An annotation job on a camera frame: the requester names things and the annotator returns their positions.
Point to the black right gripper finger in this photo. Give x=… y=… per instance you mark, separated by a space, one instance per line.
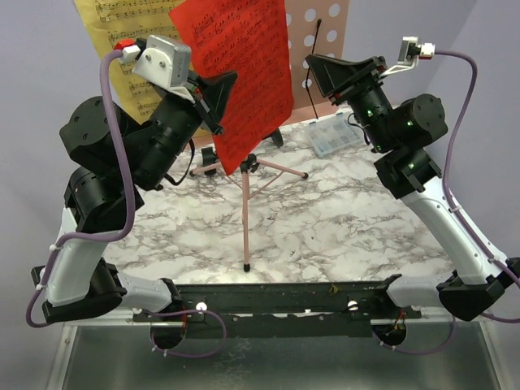
x=371 y=68
x=332 y=75

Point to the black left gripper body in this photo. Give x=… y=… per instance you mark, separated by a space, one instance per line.
x=174 y=123

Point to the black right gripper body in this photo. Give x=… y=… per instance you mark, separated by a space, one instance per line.
x=356 y=86

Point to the black clip-on holder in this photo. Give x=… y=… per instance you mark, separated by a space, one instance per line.
x=209 y=156

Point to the red paper sheet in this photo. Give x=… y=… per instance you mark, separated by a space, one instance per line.
x=251 y=39

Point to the yellow sheet music page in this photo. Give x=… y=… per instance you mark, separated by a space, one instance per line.
x=111 y=21

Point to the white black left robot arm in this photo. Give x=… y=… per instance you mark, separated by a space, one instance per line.
x=81 y=284

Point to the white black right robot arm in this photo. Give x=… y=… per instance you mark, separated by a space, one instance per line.
x=481 y=273

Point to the clear plastic compartment box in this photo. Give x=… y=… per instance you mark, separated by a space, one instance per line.
x=326 y=136

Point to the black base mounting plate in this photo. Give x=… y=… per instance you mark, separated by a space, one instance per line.
x=288 y=310

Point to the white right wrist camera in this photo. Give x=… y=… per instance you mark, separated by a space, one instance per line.
x=412 y=50

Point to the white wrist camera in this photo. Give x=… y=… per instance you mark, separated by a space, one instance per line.
x=412 y=50
x=162 y=61

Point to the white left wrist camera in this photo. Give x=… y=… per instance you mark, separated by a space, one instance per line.
x=162 y=61

